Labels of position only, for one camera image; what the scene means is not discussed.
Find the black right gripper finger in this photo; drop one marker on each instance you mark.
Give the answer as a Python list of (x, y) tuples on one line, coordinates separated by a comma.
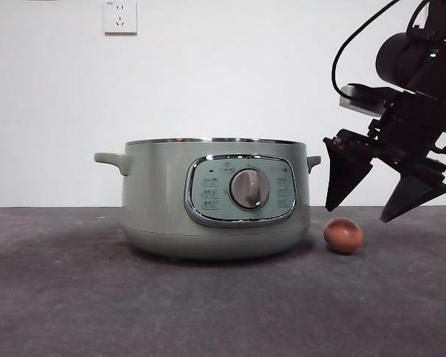
[(345, 175), (412, 197)]

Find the brown egg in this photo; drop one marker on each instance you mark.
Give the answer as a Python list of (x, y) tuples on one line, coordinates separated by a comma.
[(342, 236)]

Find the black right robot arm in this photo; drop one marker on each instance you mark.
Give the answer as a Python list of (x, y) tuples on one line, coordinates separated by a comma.
[(405, 59)]

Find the pale green electric pot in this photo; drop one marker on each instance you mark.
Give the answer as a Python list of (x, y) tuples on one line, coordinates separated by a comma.
[(156, 201)]

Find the pale grey camera box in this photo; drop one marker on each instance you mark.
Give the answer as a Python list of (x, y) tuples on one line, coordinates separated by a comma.
[(357, 106)]

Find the white wall socket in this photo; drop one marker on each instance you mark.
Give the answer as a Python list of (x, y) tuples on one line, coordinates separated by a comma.
[(120, 18)]

